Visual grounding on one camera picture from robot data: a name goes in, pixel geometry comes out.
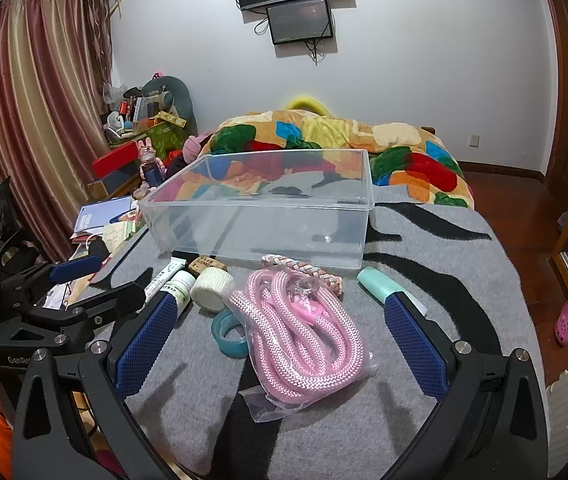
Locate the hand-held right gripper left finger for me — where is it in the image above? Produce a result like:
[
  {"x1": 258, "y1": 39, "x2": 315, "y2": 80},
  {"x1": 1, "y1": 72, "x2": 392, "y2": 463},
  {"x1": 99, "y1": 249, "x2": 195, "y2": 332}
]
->
[{"x1": 11, "y1": 291, "x2": 185, "y2": 480}]

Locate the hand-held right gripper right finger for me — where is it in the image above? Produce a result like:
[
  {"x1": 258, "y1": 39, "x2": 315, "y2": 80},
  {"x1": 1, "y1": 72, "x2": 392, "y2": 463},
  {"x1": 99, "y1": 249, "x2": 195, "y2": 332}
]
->
[{"x1": 364, "y1": 292, "x2": 552, "y2": 480}]

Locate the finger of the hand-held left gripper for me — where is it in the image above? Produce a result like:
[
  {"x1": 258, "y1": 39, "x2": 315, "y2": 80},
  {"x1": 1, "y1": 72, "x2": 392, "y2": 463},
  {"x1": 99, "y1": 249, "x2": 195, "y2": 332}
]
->
[
  {"x1": 1, "y1": 254, "x2": 106, "y2": 291},
  {"x1": 61, "y1": 281, "x2": 148, "y2": 323}
]

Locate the blue white booklet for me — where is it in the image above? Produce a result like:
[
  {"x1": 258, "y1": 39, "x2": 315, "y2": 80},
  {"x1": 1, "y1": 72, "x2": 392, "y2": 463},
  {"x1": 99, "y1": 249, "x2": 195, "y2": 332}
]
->
[{"x1": 74, "y1": 196, "x2": 135, "y2": 237}]

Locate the white ointment tube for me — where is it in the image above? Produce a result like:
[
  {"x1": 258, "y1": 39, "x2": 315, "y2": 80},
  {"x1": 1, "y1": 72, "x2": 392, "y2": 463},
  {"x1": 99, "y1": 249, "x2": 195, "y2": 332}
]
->
[{"x1": 143, "y1": 256, "x2": 188, "y2": 304}]

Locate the white bottle green label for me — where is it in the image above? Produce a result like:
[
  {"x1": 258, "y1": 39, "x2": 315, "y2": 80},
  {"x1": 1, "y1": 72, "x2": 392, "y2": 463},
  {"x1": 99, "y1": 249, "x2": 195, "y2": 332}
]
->
[{"x1": 156, "y1": 270, "x2": 198, "y2": 321}]

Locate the mint green tube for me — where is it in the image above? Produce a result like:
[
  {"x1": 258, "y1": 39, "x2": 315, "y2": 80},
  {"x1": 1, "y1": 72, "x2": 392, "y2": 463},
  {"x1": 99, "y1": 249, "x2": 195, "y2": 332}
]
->
[{"x1": 356, "y1": 266, "x2": 430, "y2": 317}]

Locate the white bandage roll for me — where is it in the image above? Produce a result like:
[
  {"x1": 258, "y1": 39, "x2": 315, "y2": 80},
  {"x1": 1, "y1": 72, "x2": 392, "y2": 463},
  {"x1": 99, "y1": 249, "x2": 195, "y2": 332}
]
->
[{"x1": 189, "y1": 267, "x2": 234, "y2": 314}]

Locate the brown cork stopper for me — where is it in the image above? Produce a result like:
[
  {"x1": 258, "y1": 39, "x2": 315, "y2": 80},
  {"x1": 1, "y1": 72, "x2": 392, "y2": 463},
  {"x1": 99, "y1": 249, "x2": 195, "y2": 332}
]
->
[{"x1": 187, "y1": 255, "x2": 229, "y2": 277}]

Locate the red box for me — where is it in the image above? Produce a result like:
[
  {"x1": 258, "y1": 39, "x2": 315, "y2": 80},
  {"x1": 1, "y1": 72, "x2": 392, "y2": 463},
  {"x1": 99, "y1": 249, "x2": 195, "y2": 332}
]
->
[{"x1": 92, "y1": 140, "x2": 140, "y2": 179}]

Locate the pink bunny toy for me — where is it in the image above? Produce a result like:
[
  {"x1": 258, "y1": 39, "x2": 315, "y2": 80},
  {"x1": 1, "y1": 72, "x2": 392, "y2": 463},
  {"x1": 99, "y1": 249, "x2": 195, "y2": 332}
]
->
[{"x1": 136, "y1": 138, "x2": 167, "y2": 187}]

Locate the striped red beige curtain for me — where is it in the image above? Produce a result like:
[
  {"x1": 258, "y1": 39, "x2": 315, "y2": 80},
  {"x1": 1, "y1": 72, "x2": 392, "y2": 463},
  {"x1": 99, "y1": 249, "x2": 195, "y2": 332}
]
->
[{"x1": 0, "y1": 0, "x2": 115, "y2": 263}]

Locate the pink white braided band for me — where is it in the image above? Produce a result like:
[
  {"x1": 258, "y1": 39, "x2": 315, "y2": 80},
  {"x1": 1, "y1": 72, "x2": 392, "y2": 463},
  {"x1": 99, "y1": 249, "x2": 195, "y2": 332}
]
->
[{"x1": 260, "y1": 253, "x2": 346, "y2": 304}]

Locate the pink clog shoe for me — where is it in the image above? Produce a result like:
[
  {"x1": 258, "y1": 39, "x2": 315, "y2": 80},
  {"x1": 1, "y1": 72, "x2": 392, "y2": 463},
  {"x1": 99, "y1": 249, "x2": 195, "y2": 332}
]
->
[{"x1": 553, "y1": 301, "x2": 568, "y2": 346}]

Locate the green patterned box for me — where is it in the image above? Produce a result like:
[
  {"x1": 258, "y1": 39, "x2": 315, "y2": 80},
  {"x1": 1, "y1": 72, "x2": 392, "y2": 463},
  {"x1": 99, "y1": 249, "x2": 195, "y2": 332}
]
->
[{"x1": 140, "y1": 119, "x2": 191, "y2": 160}]

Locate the pink hat doll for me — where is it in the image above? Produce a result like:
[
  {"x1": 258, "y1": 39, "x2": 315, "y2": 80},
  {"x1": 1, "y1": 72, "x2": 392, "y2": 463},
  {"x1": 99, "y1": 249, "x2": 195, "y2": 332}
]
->
[{"x1": 182, "y1": 134, "x2": 206, "y2": 164}]

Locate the clear plastic storage box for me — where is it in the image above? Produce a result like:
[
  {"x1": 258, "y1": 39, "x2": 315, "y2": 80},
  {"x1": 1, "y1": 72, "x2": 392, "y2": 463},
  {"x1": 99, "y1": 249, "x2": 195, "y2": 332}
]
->
[{"x1": 136, "y1": 148, "x2": 376, "y2": 272}]

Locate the grey plush neck pillow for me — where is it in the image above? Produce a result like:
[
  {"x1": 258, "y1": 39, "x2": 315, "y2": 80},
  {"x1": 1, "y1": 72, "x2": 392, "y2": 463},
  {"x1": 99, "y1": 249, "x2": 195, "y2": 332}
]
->
[{"x1": 123, "y1": 75, "x2": 198, "y2": 133}]

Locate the colourful patchwork blanket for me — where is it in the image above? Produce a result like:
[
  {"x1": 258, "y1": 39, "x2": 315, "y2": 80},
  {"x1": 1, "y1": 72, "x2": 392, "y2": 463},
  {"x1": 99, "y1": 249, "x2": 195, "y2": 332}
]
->
[{"x1": 198, "y1": 108, "x2": 475, "y2": 210}]

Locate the yellow cushion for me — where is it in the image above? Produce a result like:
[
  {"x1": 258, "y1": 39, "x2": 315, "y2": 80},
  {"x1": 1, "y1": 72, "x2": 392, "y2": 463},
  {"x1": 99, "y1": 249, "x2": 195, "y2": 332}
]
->
[{"x1": 284, "y1": 93, "x2": 333, "y2": 114}]

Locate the teal tape ring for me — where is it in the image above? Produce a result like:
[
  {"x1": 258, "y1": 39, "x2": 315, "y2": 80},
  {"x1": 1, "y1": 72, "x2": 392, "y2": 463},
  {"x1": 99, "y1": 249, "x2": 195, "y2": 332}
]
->
[{"x1": 210, "y1": 308, "x2": 250, "y2": 360}]

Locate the pink rope in plastic bag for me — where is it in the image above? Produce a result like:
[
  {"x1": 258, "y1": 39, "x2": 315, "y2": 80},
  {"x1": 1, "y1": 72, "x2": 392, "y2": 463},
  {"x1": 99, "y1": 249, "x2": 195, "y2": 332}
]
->
[{"x1": 227, "y1": 267, "x2": 378, "y2": 424}]

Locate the black monitor cable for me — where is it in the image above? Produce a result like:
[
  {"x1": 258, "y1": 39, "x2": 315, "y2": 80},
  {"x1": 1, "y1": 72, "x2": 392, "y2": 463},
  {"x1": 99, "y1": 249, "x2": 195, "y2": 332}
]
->
[{"x1": 305, "y1": 39, "x2": 328, "y2": 65}]

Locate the small black wall monitor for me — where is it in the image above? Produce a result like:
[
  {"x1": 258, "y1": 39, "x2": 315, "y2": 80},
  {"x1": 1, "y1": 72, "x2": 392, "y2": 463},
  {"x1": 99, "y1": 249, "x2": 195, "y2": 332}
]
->
[{"x1": 265, "y1": 0, "x2": 335, "y2": 46}]

